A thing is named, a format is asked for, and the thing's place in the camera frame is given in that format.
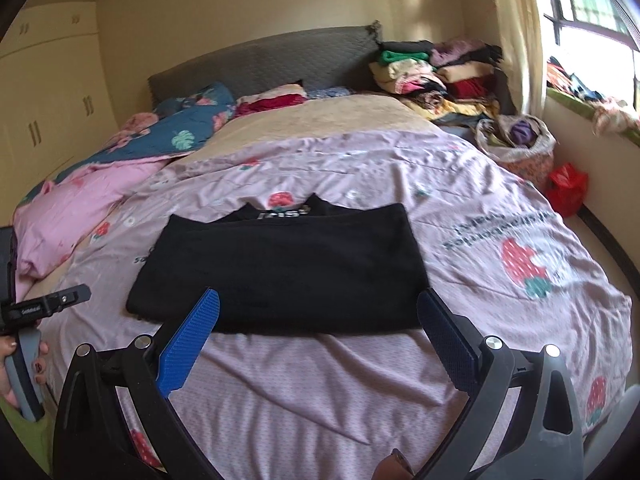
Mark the black sweater with orange cuffs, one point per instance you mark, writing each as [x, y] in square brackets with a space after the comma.
[280, 270]

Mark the lilac strawberry print bedsheet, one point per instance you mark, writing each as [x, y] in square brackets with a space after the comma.
[350, 170]

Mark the beige blanket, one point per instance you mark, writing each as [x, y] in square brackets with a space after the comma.
[325, 117]

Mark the green cloth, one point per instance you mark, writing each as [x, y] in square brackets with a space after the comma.
[30, 440]

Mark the pink pillow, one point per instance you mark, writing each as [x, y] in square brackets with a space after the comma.
[75, 195]

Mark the red plastic bag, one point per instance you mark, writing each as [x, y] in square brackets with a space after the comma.
[567, 185]

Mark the cream wardrobe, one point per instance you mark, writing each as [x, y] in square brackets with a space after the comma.
[50, 110]

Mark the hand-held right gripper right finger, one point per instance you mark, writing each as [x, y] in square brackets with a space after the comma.
[450, 340]

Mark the window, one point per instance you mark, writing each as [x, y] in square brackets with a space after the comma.
[595, 15]

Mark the blue floral quilt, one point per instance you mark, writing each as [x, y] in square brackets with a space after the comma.
[190, 125]

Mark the purple cloth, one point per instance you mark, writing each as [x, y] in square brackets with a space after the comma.
[522, 132]

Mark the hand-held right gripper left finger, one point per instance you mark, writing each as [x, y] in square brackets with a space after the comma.
[192, 340]

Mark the person's left hand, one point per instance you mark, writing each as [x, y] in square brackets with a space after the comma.
[7, 380]

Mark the heap of colourful fabrics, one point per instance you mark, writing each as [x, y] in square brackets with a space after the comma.
[610, 110]

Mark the pile of folded clothes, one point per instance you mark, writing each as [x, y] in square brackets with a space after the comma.
[430, 80]

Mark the grey quilted headboard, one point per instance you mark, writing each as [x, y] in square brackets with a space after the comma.
[270, 60]

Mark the red and pink folded cloth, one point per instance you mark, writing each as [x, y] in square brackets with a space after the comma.
[270, 102]

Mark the green sill cover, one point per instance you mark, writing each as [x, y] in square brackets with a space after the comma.
[575, 103]

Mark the floral fabric bag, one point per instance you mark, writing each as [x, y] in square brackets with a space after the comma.
[530, 160]

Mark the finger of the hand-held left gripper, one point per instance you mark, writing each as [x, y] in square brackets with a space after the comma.
[65, 299]

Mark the cream curtain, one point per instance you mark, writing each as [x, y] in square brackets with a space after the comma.
[525, 35]

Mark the blue patterned cloth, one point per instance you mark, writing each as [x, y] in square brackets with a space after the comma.
[327, 93]

